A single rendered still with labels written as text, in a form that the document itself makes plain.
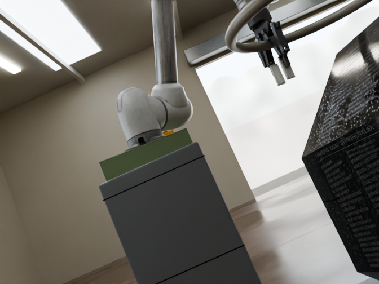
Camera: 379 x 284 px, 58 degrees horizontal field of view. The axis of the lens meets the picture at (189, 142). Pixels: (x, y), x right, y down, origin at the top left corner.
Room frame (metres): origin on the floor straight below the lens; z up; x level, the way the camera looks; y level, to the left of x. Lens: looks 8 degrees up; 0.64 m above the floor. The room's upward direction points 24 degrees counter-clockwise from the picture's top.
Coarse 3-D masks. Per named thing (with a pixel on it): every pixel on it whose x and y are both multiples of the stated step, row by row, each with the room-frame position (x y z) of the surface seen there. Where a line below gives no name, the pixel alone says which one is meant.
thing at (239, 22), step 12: (252, 0) 0.67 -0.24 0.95; (264, 0) 0.65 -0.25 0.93; (360, 0) 0.94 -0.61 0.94; (372, 0) 0.93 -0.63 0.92; (240, 12) 0.71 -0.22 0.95; (252, 12) 0.69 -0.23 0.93; (336, 12) 0.99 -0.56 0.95; (348, 12) 0.98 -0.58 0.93; (240, 24) 0.73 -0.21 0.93; (312, 24) 1.02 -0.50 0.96; (324, 24) 1.01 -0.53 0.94; (228, 36) 0.79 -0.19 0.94; (288, 36) 1.03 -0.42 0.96; (300, 36) 1.04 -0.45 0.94; (240, 48) 0.92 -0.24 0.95; (252, 48) 0.97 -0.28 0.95; (264, 48) 1.01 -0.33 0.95
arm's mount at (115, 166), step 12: (180, 132) 1.29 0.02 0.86; (144, 144) 1.29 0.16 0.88; (156, 144) 1.29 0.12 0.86; (168, 144) 1.29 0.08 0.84; (180, 144) 1.29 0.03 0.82; (120, 156) 1.29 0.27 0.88; (132, 156) 1.29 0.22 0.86; (144, 156) 1.29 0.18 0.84; (156, 156) 1.29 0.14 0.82; (108, 168) 1.29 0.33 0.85; (120, 168) 1.29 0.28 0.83; (132, 168) 1.29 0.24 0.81; (108, 180) 1.29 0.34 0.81
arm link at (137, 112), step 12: (120, 96) 1.38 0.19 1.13; (132, 96) 1.36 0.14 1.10; (144, 96) 1.38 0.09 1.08; (120, 108) 1.37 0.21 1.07; (132, 108) 1.35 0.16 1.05; (144, 108) 1.36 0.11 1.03; (156, 108) 1.41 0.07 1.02; (120, 120) 1.38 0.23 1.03; (132, 120) 1.35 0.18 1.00; (144, 120) 1.35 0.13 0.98; (156, 120) 1.40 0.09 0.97; (132, 132) 1.36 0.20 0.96
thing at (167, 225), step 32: (160, 160) 1.22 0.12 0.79; (192, 160) 1.22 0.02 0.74; (128, 192) 1.23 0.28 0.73; (160, 192) 1.22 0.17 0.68; (192, 192) 1.22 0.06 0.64; (128, 224) 1.23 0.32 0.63; (160, 224) 1.22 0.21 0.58; (192, 224) 1.22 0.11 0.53; (224, 224) 1.22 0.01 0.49; (128, 256) 1.23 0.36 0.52; (160, 256) 1.23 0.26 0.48; (192, 256) 1.22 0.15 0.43; (224, 256) 1.22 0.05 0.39
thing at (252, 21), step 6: (264, 12) 0.99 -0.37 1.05; (252, 18) 1.00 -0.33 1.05; (258, 18) 0.99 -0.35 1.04; (264, 18) 0.99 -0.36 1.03; (270, 18) 1.01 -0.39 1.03; (252, 24) 1.01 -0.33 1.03; (258, 24) 1.01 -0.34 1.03; (264, 24) 1.00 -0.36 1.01; (252, 30) 1.05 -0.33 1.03; (258, 30) 1.04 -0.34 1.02; (270, 30) 1.00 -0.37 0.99; (270, 36) 1.01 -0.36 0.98
